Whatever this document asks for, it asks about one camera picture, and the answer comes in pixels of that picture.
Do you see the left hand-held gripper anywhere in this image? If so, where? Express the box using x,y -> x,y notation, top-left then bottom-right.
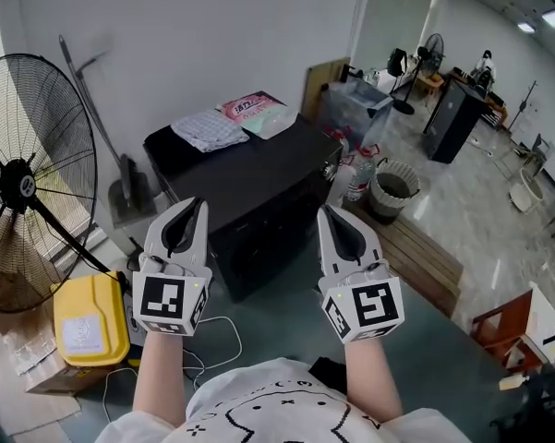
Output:
131,196 -> 213,338

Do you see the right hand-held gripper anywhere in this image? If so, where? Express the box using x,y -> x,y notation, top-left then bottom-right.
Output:
317,204 -> 407,345

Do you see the person's left forearm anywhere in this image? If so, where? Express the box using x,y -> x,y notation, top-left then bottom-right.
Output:
132,332 -> 188,429

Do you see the person's right forearm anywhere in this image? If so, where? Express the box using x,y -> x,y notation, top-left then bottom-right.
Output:
344,337 -> 404,423

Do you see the bin with white ribbed liner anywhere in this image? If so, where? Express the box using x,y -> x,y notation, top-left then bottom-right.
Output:
368,158 -> 421,226

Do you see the grey broom and dustpan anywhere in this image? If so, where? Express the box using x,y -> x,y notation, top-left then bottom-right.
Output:
108,153 -> 159,228

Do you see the wooden slatted platform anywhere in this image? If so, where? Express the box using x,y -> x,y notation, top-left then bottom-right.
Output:
341,208 -> 465,319

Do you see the yellow plastic box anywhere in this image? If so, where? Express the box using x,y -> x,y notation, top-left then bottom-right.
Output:
51,270 -> 132,368

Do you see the dark green floor mat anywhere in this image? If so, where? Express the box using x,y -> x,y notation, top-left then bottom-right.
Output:
59,246 -> 537,443

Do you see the checked grey cloth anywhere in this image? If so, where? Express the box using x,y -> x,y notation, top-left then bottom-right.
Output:
170,108 -> 251,153

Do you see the clear plastic storage box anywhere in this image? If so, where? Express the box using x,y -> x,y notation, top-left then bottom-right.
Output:
320,78 -> 395,150

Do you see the pink tissue packet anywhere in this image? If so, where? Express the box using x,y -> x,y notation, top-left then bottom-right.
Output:
220,90 -> 299,140

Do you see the black cabinet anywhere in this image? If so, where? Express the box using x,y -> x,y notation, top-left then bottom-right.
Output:
422,78 -> 486,165

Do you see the brown wooden board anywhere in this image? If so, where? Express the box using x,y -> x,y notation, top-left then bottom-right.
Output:
301,56 -> 352,120

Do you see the large black standing fan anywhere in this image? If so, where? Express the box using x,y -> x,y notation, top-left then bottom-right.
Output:
0,53 -> 136,314

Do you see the person's white printed shirt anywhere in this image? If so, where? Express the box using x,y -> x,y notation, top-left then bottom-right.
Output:
94,356 -> 473,443

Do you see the red wooden chair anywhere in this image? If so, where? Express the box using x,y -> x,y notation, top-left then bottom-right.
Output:
470,289 -> 544,376

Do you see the brown cardboard box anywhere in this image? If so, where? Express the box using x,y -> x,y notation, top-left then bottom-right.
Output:
25,339 -> 121,397

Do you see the white round basket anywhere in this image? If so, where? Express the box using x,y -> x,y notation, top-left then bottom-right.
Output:
509,168 -> 548,216

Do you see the black backpack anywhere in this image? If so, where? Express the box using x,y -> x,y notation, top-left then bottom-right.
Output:
387,47 -> 409,79

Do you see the white box with black marks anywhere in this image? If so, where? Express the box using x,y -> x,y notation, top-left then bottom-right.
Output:
525,281 -> 555,369

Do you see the small black standing fan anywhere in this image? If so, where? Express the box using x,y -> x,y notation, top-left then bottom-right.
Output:
392,32 -> 446,116

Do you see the clear bottle with red handle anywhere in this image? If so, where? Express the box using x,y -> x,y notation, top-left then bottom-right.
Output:
345,144 -> 382,202
325,125 -> 357,157

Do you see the white cable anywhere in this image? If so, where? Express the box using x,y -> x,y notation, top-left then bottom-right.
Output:
102,315 -> 244,425

